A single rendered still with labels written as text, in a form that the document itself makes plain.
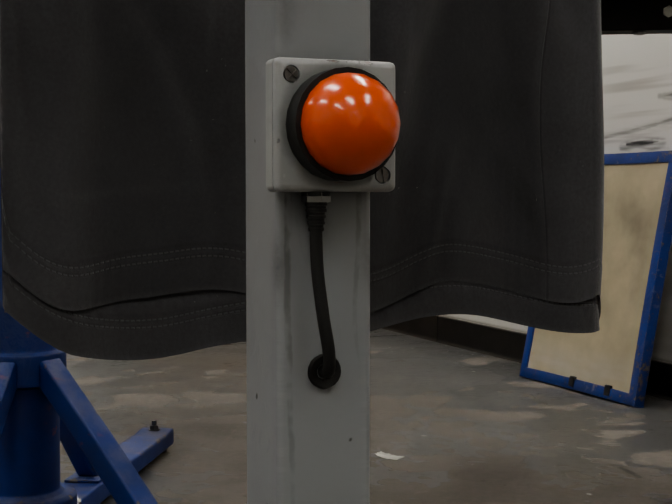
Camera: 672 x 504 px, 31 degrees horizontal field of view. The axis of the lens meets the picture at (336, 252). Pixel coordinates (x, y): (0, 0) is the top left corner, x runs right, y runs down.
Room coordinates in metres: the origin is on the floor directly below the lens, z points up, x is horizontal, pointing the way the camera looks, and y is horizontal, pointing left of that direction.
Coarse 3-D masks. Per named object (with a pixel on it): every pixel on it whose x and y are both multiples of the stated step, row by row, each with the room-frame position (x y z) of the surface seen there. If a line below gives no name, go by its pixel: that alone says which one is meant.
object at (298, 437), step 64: (256, 0) 0.48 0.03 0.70; (320, 0) 0.46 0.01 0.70; (256, 64) 0.48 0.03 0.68; (320, 64) 0.45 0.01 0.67; (384, 64) 0.46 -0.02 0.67; (256, 128) 0.48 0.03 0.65; (256, 192) 0.48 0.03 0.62; (256, 256) 0.48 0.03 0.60; (256, 320) 0.48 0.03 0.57; (256, 384) 0.48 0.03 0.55; (256, 448) 0.48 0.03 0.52; (320, 448) 0.46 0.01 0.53
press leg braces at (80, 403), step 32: (0, 384) 1.91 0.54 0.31; (64, 384) 1.94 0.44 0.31; (0, 416) 1.88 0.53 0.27; (64, 416) 1.93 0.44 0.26; (96, 416) 1.93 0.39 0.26; (64, 448) 2.27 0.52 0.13; (96, 448) 1.88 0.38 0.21; (64, 480) 2.32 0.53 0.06; (96, 480) 2.31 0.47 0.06; (128, 480) 1.85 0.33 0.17
